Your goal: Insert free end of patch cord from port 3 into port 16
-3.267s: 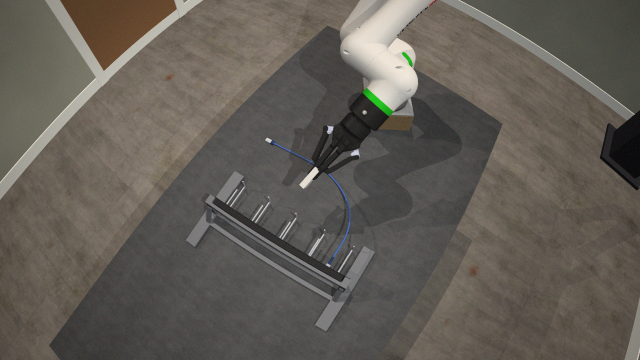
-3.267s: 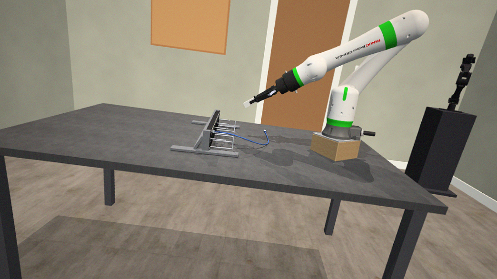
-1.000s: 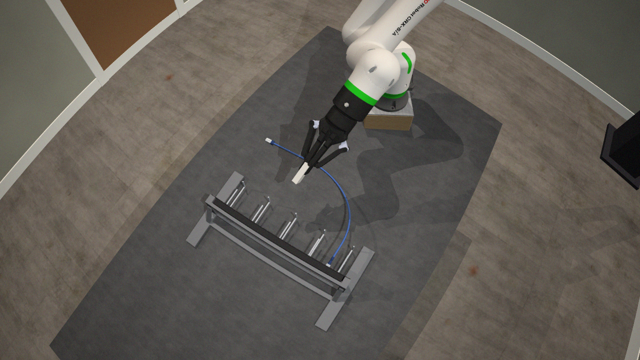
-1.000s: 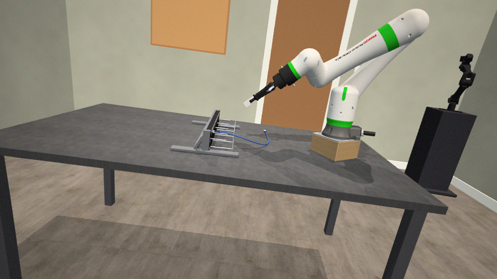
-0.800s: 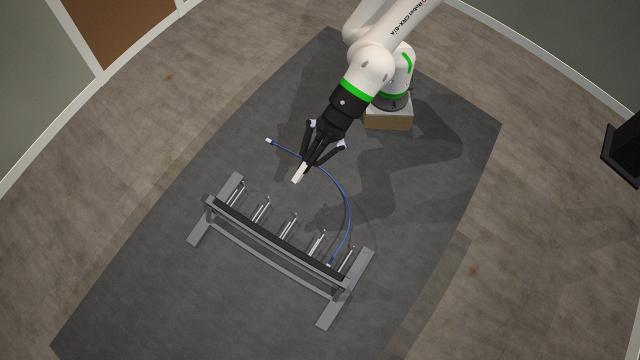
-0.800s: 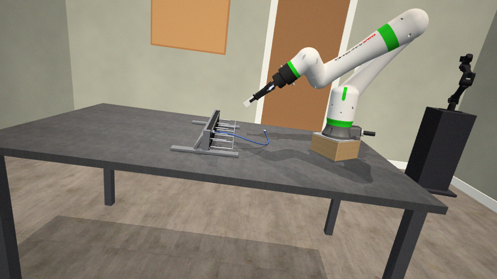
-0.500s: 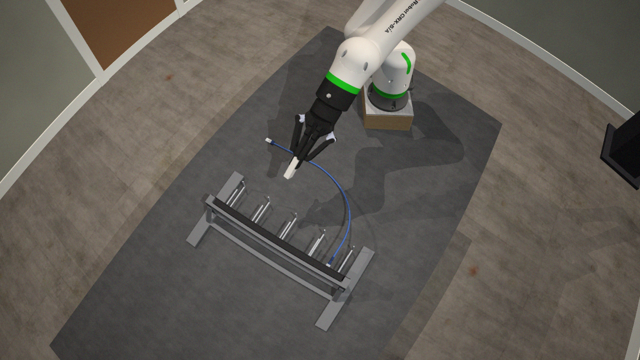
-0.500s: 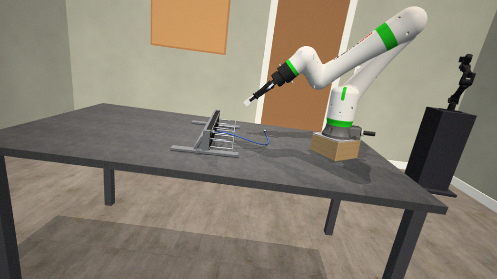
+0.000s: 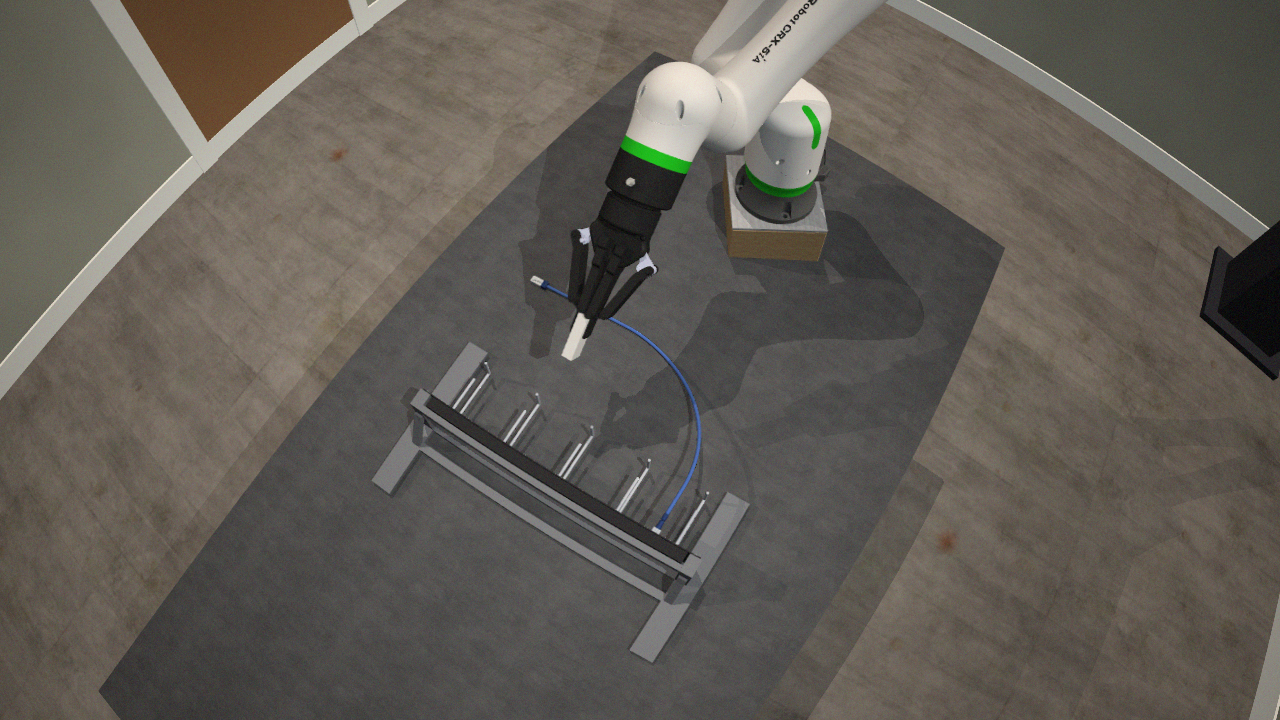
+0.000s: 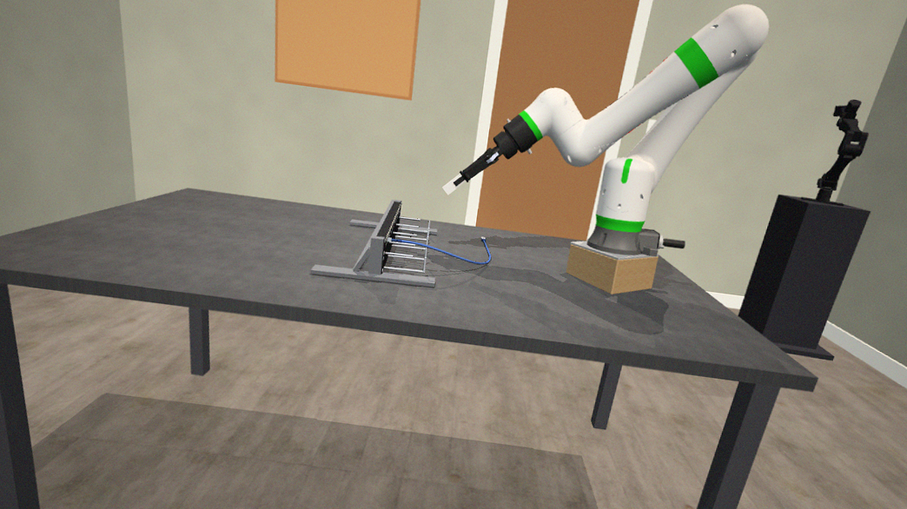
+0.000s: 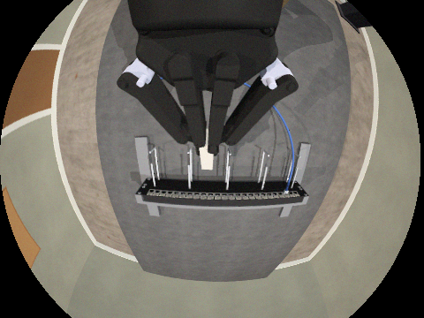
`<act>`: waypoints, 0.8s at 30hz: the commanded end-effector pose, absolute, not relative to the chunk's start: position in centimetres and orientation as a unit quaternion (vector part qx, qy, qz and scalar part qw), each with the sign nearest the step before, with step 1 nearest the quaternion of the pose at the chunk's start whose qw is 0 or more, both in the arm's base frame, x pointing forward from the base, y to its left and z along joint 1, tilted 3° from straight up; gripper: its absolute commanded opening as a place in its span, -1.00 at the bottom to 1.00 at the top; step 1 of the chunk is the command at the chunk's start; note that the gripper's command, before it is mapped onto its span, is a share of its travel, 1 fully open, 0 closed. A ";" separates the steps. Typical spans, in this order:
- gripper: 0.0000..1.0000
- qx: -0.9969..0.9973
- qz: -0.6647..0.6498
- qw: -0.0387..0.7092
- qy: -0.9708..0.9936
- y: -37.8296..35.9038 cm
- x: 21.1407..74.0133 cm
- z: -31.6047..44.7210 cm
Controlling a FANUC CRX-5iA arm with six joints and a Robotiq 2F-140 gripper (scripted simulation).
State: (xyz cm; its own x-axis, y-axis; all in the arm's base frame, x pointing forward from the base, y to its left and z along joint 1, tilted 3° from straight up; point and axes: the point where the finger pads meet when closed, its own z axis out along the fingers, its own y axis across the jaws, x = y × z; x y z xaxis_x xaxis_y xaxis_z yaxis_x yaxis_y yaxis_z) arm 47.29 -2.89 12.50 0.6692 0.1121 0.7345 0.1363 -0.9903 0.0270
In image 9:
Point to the blue patch cord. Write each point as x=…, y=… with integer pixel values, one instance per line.
x=666, y=514

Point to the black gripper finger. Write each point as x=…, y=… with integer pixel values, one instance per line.
x=596, y=309
x=582, y=297

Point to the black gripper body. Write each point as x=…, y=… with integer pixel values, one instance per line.
x=638, y=223

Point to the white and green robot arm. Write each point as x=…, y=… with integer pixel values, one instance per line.
x=678, y=109

